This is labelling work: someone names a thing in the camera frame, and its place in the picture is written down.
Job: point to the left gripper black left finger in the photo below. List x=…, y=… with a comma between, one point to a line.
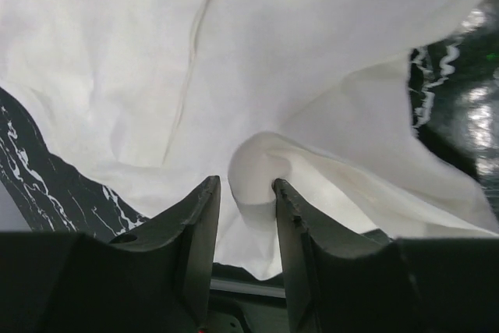
x=154, y=278

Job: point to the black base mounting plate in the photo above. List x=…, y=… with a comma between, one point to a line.
x=239, y=302

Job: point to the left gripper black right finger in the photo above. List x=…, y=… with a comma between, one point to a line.
x=339, y=281

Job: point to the white t shirt red print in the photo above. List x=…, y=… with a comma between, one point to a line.
x=149, y=97

